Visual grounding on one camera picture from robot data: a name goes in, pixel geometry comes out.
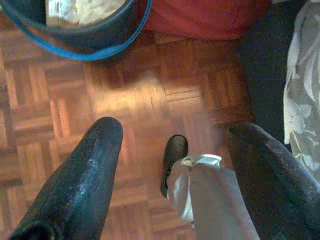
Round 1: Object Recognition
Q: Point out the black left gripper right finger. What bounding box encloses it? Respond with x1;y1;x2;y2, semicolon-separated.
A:
228;121;320;240

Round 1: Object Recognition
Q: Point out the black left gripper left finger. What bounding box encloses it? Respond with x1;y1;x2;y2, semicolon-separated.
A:
8;116;125;240

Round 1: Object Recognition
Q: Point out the beige floral bedsheet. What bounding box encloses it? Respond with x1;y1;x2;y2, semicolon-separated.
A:
283;0;320;176

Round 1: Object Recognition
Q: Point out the black bin with blue rim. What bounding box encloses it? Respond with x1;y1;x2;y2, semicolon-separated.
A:
0;0;153;62

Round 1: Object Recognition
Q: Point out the red fabric cushion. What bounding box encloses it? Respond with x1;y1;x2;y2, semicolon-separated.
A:
139;0;273;41

